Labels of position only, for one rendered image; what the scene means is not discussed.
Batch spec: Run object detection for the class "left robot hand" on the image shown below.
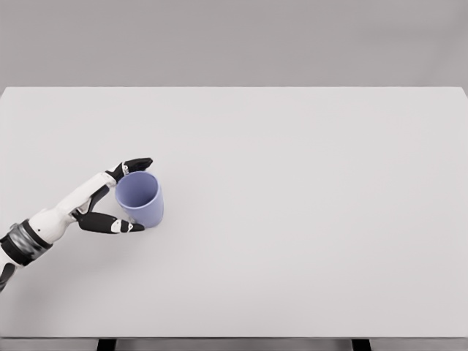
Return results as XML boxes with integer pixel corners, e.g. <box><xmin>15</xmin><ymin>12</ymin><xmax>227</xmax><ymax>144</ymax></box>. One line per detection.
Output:
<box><xmin>53</xmin><ymin>157</ymin><xmax>154</xmax><ymax>235</ymax></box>

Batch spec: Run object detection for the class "lavender blue cup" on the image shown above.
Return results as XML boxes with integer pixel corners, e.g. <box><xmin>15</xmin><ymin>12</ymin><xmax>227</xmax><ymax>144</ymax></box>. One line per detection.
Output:
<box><xmin>114</xmin><ymin>171</ymin><xmax>165</xmax><ymax>230</ymax></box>

